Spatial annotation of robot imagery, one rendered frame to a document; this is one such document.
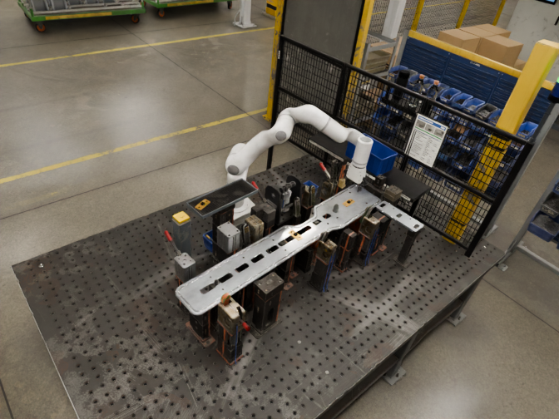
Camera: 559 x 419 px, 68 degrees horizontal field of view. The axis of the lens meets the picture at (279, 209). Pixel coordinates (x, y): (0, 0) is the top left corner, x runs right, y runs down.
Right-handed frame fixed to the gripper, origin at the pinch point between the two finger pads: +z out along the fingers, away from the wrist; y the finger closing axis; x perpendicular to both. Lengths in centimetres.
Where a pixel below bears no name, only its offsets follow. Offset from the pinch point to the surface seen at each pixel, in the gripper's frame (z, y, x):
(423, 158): -6, 13, 54
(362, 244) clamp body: 26.6, 20.5, -8.1
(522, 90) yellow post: -65, 48, 58
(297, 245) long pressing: 12, 6, -52
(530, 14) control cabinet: 5, -126, 643
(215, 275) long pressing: 12, -4, -97
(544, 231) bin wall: 58, 88, 151
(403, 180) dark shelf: 9.3, 9.9, 44.8
